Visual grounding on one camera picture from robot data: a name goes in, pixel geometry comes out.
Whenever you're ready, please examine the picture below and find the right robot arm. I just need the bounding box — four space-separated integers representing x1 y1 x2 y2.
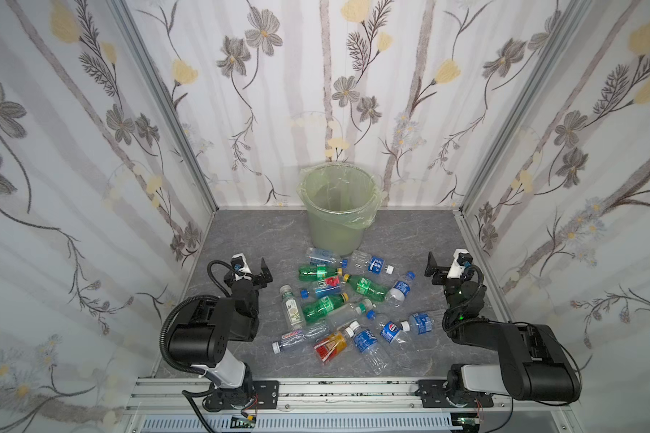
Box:
424 249 582 407

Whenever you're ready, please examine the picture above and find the orange red label bottle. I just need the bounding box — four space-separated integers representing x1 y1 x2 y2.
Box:
313 331 350 364

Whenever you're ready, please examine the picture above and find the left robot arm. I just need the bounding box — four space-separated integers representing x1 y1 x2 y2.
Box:
159 254 273 412

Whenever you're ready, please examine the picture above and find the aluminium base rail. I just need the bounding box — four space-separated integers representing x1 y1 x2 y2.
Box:
125 377 553 415

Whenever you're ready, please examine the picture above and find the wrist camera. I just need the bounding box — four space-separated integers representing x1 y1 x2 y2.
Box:
448 249 473 279
230 254 251 276

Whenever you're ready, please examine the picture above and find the clear bottle white-green label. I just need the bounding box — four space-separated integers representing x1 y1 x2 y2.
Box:
280 285 306 330

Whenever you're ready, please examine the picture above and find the green bottle yellow cap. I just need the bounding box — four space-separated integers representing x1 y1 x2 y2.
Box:
303 293 350 325
343 274 387 302
298 264 343 283

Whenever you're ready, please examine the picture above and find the green-lined mesh trash bin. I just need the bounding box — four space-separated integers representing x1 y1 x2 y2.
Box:
297 162 387 256

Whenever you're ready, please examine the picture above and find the small Pepsi bottle blue cap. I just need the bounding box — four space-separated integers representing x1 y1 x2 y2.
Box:
385 272 415 308

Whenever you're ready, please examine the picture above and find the clear square bottle white cap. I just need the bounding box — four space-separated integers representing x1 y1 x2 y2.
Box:
326 299 374 331

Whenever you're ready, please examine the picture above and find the clear bottle light-blue label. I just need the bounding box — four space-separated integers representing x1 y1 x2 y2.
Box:
306 247 348 269

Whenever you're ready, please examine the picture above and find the white slotted cable duct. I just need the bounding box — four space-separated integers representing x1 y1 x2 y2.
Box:
139 413 464 433

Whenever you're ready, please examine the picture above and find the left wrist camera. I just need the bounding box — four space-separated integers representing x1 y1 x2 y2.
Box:
230 254 251 276

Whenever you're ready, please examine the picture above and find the Pocari blue label bottle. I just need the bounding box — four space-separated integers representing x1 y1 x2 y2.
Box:
345 321 392 375

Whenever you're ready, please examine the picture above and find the Fiji water bottle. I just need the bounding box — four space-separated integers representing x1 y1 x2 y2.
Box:
300 276 341 299

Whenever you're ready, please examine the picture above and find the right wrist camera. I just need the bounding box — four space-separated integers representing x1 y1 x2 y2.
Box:
448 249 473 279

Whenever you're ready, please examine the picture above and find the crushed blue label bottle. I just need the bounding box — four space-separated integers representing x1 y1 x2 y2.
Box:
401 310 445 336

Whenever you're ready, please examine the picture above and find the clear bottle purple label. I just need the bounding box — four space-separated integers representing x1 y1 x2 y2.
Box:
272 321 330 354

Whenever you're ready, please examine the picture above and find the clear bottle blue label white cap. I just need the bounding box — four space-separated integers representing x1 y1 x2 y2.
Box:
348 250 395 275

